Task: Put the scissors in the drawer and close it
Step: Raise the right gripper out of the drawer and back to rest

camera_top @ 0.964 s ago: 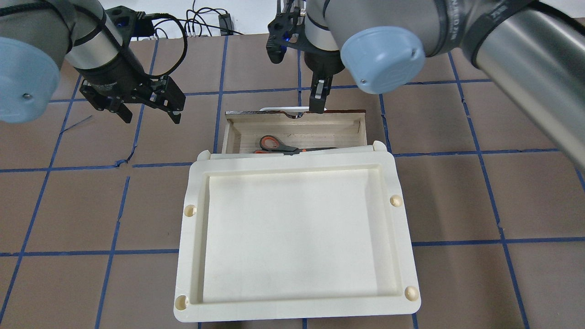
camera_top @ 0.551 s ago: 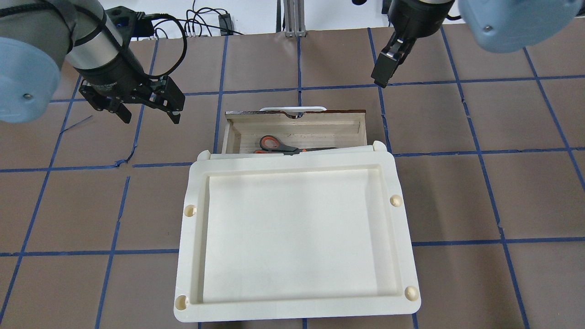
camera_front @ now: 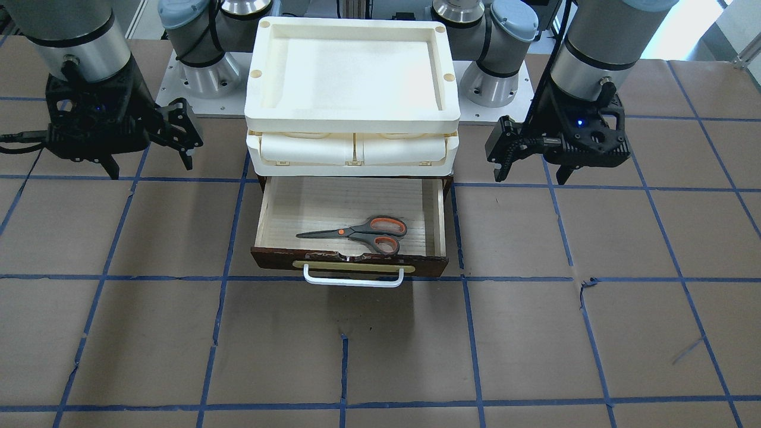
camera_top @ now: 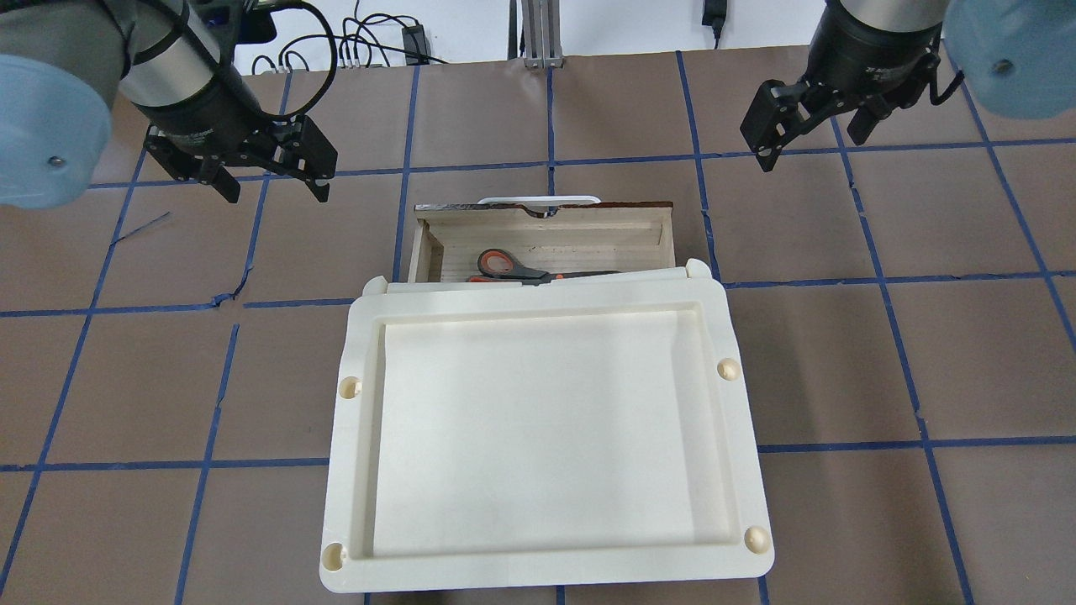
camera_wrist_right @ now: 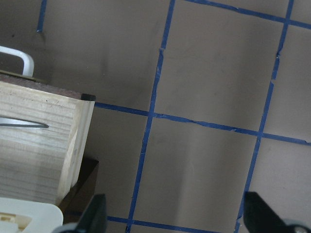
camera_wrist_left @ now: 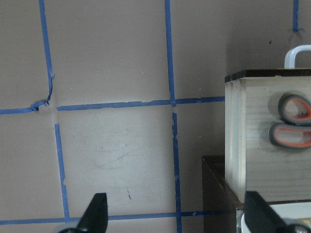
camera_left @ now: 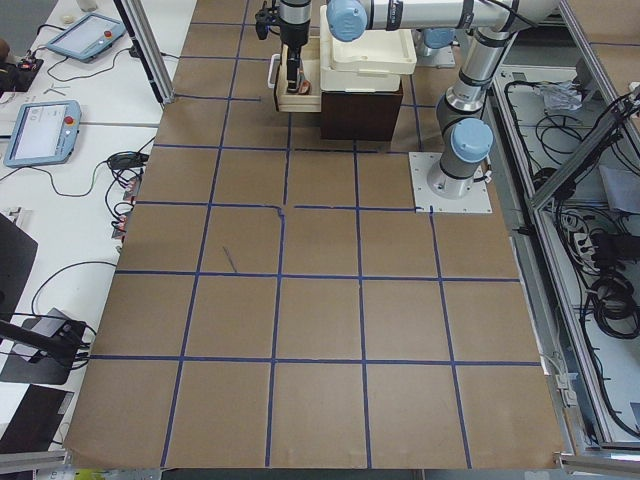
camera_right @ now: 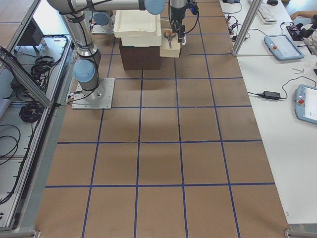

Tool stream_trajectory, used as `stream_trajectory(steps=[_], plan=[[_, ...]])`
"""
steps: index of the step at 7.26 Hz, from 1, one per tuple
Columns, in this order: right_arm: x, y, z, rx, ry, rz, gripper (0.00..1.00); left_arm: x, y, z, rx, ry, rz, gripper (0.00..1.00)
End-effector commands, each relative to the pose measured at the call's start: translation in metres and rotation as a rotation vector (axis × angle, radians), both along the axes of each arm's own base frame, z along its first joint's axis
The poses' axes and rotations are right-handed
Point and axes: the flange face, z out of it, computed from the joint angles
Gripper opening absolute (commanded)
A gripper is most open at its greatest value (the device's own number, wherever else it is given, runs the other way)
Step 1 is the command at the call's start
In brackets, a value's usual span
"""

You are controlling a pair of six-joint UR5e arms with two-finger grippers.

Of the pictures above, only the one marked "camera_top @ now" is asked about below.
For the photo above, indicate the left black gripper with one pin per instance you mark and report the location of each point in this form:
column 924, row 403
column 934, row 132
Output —
column 200, row 107

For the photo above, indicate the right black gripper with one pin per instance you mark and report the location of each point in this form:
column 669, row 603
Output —
column 874, row 52

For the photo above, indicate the wooden drawer with white handle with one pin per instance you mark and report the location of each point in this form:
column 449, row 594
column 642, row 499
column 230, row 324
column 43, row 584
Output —
column 549, row 233

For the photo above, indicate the orange grey scissors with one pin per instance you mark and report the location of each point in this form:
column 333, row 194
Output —
column 498, row 265

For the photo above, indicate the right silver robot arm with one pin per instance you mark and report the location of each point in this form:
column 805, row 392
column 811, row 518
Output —
column 1017, row 56

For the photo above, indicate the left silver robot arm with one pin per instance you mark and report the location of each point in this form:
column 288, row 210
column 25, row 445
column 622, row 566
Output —
column 65, row 62

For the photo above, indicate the black power brick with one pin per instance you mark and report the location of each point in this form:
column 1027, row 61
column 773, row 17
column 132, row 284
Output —
column 715, row 13

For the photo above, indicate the black power adapter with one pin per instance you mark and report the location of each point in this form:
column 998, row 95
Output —
column 414, row 40

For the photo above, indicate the cream plastic tray lid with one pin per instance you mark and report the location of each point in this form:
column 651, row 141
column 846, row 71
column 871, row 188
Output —
column 592, row 430

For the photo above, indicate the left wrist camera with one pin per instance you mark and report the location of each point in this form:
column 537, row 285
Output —
column 237, row 22

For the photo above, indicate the aluminium frame post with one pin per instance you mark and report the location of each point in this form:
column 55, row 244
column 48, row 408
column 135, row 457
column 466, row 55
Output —
column 541, row 34

